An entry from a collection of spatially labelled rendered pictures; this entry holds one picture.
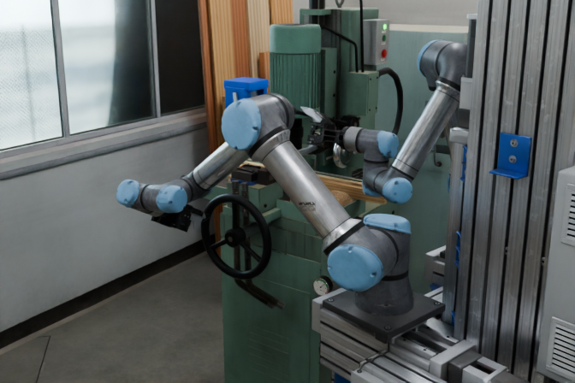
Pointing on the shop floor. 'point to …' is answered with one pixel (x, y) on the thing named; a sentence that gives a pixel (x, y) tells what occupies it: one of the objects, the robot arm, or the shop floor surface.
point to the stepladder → (244, 88)
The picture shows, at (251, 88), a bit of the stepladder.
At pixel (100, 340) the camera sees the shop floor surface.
